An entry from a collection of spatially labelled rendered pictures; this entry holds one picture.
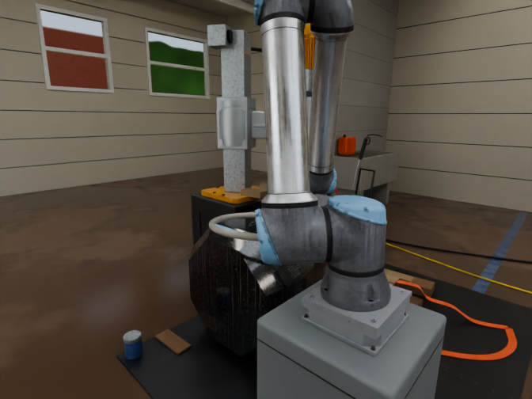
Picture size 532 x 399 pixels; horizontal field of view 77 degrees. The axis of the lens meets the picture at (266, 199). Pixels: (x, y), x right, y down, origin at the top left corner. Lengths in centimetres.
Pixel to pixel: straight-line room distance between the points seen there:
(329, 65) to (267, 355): 82
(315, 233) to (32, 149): 703
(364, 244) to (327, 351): 28
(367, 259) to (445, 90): 599
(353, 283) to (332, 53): 61
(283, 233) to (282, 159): 18
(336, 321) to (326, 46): 72
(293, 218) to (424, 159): 608
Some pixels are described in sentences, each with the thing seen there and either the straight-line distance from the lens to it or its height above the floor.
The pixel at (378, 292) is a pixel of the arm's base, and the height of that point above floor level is 97.
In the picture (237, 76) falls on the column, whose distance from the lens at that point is 279.
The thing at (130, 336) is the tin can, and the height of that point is 15.
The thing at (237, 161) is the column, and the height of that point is 105.
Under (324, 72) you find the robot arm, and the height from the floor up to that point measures 153.
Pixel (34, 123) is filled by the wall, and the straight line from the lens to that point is 759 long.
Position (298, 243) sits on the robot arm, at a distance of 83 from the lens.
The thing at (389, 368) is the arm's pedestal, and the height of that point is 85.
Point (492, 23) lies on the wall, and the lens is 676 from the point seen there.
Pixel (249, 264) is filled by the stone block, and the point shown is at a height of 67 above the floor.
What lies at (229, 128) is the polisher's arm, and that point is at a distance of 271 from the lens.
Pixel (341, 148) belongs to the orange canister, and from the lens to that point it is 531.
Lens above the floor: 140
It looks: 14 degrees down
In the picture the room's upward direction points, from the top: straight up
